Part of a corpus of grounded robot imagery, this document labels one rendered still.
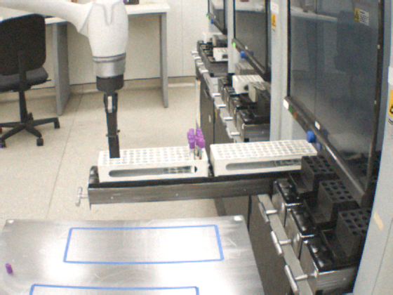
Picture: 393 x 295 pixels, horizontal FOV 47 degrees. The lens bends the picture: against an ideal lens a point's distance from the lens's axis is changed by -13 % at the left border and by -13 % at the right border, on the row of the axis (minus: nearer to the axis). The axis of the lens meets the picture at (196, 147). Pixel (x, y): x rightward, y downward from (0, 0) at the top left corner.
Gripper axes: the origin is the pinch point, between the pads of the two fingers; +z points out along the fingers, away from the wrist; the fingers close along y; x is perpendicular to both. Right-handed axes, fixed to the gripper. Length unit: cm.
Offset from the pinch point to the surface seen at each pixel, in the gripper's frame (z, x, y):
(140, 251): 8.0, -6.0, -39.6
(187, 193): 12.2, -19.2, -6.7
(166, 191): 11.2, -13.6, -6.8
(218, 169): 6.5, -27.8, -5.0
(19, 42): 6, 85, 221
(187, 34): 38, -53, 350
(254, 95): 4, -50, 51
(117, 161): 3.7, -0.8, -2.5
